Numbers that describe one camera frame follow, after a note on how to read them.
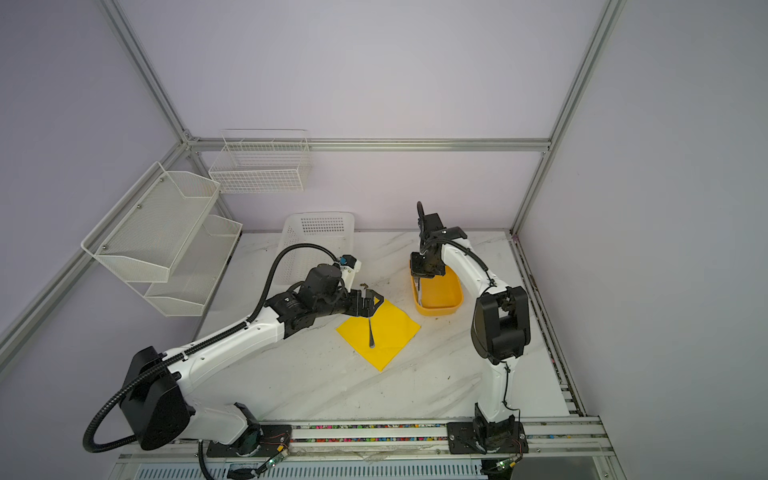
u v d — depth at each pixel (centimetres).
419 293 91
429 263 78
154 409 40
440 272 84
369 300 70
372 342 91
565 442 75
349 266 71
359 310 69
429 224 75
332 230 108
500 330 51
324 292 61
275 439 73
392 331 94
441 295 100
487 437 65
